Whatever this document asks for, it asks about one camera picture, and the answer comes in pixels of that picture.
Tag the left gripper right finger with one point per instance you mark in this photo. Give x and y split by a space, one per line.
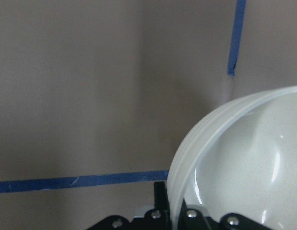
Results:
191 219

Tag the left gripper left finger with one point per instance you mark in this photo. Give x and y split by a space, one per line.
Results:
161 203

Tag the white bowl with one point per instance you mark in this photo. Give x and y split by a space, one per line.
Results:
241 158

